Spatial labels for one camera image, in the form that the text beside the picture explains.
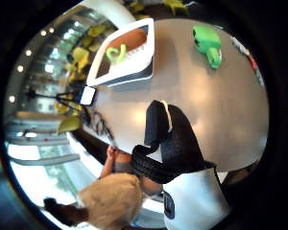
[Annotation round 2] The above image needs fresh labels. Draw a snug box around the the person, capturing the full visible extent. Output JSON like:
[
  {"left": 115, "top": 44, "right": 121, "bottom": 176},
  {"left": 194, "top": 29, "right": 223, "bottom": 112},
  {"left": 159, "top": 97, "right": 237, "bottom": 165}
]
[{"left": 42, "top": 145, "right": 166, "bottom": 230}]

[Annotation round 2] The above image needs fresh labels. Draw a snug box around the white tray with brown inside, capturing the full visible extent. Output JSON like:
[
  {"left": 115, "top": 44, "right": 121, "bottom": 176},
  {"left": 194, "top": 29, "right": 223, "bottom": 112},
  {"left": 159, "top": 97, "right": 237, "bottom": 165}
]
[{"left": 85, "top": 17, "right": 156, "bottom": 88}]

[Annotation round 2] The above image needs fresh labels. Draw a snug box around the green soft toy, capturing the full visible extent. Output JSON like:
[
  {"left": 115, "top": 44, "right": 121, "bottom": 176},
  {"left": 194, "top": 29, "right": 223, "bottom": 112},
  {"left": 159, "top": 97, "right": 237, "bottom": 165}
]
[{"left": 191, "top": 25, "right": 223, "bottom": 70}]

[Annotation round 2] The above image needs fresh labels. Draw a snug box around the red and white packet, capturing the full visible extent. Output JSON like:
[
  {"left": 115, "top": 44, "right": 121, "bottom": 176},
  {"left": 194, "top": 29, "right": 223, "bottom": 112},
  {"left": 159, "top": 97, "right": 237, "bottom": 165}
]
[{"left": 230, "top": 35, "right": 267, "bottom": 90}]

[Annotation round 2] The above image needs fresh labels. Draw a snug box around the cluster of yellow chairs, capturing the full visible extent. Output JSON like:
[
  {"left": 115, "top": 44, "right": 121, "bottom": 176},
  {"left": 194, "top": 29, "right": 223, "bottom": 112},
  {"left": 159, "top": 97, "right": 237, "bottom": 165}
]
[{"left": 54, "top": 23, "right": 108, "bottom": 135}]

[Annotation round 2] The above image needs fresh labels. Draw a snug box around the row of ceiling lamps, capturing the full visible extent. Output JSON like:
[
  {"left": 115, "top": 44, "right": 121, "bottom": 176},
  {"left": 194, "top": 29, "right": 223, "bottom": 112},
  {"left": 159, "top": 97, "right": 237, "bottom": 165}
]
[{"left": 7, "top": 26, "right": 56, "bottom": 104}]

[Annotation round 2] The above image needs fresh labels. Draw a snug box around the black cable bundle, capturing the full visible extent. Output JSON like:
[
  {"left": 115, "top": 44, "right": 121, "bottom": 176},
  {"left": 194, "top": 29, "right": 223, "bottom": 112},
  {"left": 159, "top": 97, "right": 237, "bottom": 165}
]
[{"left": 85, "top": 107, "right": 119, "bottom": 150}]

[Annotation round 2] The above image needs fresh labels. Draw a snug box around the light green ring toy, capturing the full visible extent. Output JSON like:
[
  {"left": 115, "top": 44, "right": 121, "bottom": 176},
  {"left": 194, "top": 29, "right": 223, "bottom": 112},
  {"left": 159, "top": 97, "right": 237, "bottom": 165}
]
[{"left": 105, "top": 43, "right": 128, "bottom": 64}]

